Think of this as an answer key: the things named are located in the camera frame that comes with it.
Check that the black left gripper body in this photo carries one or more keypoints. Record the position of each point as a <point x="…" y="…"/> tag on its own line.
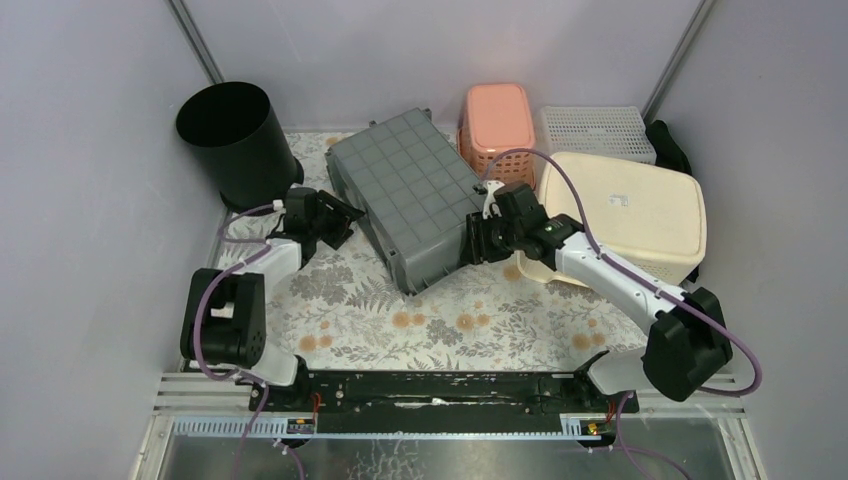
<point x="333" y="218"/>

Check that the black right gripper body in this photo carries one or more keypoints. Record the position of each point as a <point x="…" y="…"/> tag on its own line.
<point x="500" y="239"/>

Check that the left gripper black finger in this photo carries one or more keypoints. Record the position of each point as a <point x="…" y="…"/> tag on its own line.
<point x="337" y="230"/>
<point x="340" y="208"/>

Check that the grey plastic storage bin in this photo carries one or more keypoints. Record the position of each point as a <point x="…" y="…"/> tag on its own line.
<point x="415" y="191"/>

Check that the pink perforated plastic basket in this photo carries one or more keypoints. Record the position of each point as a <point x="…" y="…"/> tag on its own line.
<point x="497" y="119"/>

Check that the black cylindrical bin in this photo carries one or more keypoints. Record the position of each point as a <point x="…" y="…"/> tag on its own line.
<point x="233" y="132"/>

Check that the cream plastic laundry basket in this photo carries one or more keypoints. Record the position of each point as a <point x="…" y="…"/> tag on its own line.
<point x="653" y="217"/>

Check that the white perforated plastic basket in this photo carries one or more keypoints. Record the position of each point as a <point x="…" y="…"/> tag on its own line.
<point x="616" y="132"/>

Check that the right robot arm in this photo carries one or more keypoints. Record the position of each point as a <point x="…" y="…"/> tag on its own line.
<point x="685" y="346"/>

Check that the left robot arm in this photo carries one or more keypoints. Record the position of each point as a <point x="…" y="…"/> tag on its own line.
<point x="225" y="323"/>

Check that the floral patterned table mat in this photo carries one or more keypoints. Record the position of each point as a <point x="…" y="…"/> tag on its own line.
<point x="343" y="311"/>

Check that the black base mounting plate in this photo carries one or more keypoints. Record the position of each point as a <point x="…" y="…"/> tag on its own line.
<point x="433" y="402"/>

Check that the black crumpled cloth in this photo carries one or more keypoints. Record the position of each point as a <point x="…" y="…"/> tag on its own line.
<point x="671" y="157"/>

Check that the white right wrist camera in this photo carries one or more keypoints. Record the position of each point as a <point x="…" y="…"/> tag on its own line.
<point x="488" y="188"/>

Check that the aluminium frame rail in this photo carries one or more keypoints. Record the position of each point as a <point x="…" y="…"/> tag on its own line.
<point x="203" y="407"/>

